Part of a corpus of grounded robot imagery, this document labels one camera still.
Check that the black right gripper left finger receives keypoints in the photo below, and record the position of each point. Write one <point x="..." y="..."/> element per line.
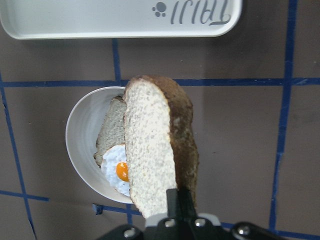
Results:
<point x="172" y="202"/>

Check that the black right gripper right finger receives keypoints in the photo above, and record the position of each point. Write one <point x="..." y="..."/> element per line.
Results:
<point x="186" y="204"/>

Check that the bread slice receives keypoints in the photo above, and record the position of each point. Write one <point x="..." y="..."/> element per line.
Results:
<point x="112" y="129"/>
<point x="160" y="147"/>

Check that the bread slice on plate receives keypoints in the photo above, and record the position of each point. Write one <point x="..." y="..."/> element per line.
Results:
<point x="112" y="129"/>

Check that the white round plate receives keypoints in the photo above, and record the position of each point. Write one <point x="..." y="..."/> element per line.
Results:
<point x="81" y="133"/>

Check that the fried egg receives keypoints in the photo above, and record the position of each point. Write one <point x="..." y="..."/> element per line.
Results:
<point x="115" y="169"/>

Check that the white bear tray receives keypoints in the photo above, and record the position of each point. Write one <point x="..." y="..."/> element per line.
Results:
<point x="94" y="19"/>

